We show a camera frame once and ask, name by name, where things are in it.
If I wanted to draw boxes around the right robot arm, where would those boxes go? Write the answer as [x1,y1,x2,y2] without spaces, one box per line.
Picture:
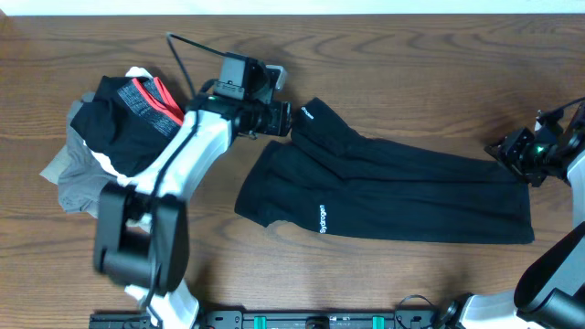
[433,99,584,329]

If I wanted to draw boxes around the white garment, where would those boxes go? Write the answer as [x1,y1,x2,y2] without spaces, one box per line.
[90,66,154,181]

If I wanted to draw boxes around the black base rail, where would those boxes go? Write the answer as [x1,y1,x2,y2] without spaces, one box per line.
[88,310,436,329]

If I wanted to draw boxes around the grey garment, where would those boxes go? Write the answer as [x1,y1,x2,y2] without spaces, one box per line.
[40,92,117,218]

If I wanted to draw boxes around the black long pants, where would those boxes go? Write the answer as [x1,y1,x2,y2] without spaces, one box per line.
[235,99,535,244]

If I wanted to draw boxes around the black shorts red waistband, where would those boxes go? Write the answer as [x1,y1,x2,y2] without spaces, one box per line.
[70,76,185,176]

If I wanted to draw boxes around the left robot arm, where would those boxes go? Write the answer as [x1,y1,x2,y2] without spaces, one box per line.
[89,92,293,329]

